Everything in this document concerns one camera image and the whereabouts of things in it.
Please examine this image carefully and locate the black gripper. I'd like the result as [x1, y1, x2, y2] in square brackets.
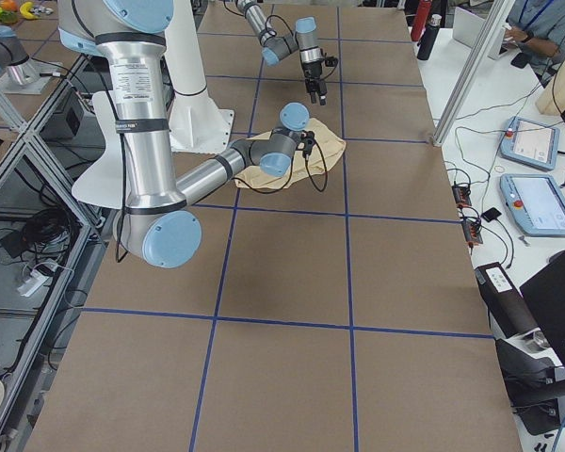
[301, 59, 327, 105]

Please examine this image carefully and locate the yellow long sleeve shirt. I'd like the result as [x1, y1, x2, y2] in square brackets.
[234, 118, 347, 191]

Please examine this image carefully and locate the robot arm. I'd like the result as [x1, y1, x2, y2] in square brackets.
[58, 1, 310, 268]
[234, 1, 338, 105]

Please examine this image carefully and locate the black water bottle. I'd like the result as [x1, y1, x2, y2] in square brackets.
[416, 14, 443, 61]

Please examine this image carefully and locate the red water bottle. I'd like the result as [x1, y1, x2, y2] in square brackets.
[411, 0, 432, 42]

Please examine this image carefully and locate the upper blue teach pendant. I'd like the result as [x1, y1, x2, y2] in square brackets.
[500, 116, 559, 171]

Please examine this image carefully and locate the blue teach pendant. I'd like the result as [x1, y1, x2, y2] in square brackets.
[500, 116, 559, 171]
[499, 174, 565, 237]

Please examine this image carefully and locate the white plastic chair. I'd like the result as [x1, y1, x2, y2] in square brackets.
[71, 89, 133, 208]

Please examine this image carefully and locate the seated person in grey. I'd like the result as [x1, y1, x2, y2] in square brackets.
[505, 0, 565, 66]

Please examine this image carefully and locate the lower blue teach pendant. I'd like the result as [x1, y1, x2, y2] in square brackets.
[499, 174, 565, 237]

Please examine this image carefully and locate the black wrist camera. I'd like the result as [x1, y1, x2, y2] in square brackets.
[324, 56, 338, 68]
[297, 130, 329, 193]

